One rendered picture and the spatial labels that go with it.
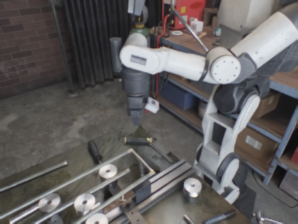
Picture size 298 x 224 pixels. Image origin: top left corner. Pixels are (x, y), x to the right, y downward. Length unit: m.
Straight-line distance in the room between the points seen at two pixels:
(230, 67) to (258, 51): 0.08
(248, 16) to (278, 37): 0.15
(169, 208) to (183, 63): 0.41
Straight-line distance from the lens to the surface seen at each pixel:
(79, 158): 0.85
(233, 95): 0.93
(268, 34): 0.68
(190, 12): 2.53
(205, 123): 1.04
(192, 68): 0.66
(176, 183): 0.71
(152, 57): 0.62
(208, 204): 0.72
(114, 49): 0.67
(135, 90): 0.69
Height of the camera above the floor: 1.48
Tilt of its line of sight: 35 degrees down
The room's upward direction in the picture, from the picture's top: straight up
